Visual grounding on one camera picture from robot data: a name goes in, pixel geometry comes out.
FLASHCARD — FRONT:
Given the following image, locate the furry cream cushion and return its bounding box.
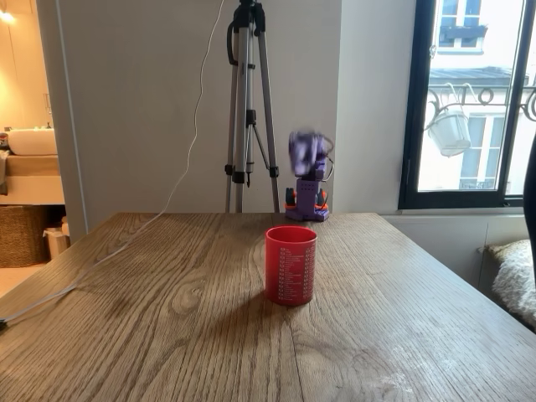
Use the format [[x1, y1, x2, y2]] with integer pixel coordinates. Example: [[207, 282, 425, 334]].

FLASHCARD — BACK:
[[484, 239, 536, 317]]

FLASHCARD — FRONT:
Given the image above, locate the black window frame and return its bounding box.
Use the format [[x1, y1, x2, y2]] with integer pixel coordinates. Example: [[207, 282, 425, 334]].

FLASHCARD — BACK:
[[397, 0, 536, 211]]

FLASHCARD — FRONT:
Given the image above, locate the red cup with white print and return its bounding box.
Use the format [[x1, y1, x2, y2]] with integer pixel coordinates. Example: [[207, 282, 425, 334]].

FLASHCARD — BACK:
[[264, 224, 318, 307]]

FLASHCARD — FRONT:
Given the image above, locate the white hanging flower pot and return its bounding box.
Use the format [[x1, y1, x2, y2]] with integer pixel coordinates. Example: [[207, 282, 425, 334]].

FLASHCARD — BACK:
[[425, 108, 472, 158]]

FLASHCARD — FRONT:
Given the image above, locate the wooden vanity counter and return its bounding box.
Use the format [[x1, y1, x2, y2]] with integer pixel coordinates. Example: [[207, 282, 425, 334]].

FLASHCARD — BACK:
[[3, 154, 60, 178]]

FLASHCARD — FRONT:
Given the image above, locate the woven wicker basket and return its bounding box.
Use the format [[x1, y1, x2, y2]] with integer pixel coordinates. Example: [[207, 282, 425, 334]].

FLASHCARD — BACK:
[[0, 204, 50, 269]]

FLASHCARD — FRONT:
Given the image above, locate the white paper bag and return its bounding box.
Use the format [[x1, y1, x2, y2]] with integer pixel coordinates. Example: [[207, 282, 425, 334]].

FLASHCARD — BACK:
[[43, 216, 71, 261]]

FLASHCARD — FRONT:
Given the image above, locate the white wash basin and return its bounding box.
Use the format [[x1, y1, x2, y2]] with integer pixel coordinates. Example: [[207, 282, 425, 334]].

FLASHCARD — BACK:
[[8, 128, 58, 157]]

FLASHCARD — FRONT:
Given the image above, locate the white cable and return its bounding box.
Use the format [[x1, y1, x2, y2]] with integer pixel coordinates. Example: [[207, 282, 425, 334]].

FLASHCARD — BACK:
[[2, 0, 225, 326]]

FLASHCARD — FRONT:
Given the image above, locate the black iron balcony railing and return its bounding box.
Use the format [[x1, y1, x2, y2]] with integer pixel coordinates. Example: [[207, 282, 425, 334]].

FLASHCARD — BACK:
[[427, 82, 536, 123]]

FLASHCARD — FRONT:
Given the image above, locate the silver black camera tripod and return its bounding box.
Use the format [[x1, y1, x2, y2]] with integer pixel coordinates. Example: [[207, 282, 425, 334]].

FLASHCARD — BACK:
[[224, 0, 281, 214]]

